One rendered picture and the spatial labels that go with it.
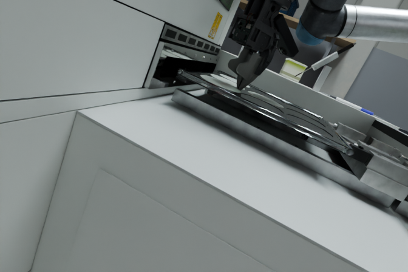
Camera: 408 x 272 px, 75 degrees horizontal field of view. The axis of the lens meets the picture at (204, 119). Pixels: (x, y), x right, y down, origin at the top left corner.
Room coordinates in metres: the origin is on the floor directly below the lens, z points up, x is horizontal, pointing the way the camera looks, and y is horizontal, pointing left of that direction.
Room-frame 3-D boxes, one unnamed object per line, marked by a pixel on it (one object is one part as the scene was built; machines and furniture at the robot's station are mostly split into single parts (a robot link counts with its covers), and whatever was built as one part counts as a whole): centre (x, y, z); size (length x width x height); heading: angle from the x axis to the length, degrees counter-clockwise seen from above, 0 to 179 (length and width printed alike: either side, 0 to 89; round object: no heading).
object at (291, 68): (1.06, -0.23, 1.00); 0.07 x 0.07 x 0.07; 86
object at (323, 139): (0.51, -0.09, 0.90); 0.37 x 0.01 x 0.01; 79
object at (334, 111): (1.05, -0.30, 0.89); 0.62 x 0.35 x 0.14; 79
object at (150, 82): (0.72, 0.08, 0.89); 0.44 x 0.02 x 0.10; 169
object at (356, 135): (0.82, -0.42, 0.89); 0.08 x 0.03 x 0.03; 79
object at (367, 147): (0.58, -0.37, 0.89); 0.08 x 0.03 x 0.03; 79
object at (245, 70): (0.62, -0.04, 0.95); 0.06 x 0.03 x 0.09; 127
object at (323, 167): (0.56, -0.16, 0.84); 0.50 x 0.02 x 0.03; 79
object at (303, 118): (0.69, -0.12, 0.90); 0.34 x 0.34 x 0.01; 79
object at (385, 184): (0.66, -0.39, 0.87); 0.36 x 0.08 x 0.03; 169
